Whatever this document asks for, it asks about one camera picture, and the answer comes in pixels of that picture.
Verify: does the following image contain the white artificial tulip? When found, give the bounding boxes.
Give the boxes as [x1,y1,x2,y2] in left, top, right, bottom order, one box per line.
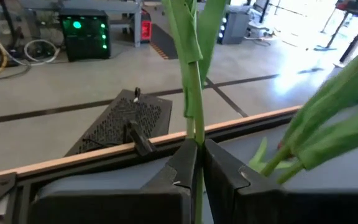
[160,0,229,224]

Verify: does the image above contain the grey computer tower blue lights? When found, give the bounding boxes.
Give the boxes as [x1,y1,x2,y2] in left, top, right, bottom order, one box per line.
[218,4,252,45]

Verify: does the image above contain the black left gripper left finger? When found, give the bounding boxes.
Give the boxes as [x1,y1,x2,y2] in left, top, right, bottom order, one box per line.
[28,138,199,224]

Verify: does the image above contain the white coiled cable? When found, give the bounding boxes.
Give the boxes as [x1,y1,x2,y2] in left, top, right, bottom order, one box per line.
[23,39,61,67]

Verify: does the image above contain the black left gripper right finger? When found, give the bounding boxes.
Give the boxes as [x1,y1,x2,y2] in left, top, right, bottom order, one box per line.
[202,138,358,224]

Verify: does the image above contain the black computer tower green lights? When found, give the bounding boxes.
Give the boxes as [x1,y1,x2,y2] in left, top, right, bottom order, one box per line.
[57,8,111,62]

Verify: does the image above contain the red lit device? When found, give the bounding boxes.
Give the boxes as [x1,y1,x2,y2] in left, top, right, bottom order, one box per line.
[140,8,153,44]

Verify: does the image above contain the black cable clip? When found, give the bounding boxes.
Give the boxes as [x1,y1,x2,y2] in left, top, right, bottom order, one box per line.
[123,119,158,157]

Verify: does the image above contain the black stand pole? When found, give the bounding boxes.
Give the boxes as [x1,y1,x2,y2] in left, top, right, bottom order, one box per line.
[0,0,20,58]

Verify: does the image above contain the black perforated computer case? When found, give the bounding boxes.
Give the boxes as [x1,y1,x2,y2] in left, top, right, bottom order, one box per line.
[64,88,173,158]

